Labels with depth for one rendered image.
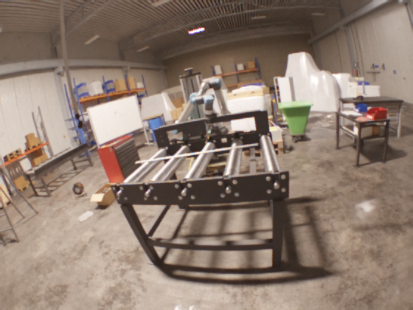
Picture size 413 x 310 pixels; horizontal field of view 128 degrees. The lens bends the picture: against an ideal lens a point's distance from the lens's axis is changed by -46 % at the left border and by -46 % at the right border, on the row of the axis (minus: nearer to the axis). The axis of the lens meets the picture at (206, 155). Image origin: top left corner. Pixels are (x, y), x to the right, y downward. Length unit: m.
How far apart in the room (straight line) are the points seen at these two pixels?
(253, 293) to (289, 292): 0.29
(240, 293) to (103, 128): 5.68
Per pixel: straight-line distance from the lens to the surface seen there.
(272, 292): 1.61
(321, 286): 1.68
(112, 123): 6.29
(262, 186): 1.14
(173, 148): 2.21
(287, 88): 5.33
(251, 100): 5.14
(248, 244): 1.48
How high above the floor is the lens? 1.45
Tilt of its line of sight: 19 degrees down
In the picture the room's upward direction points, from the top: 13 degrees counter-clockwise
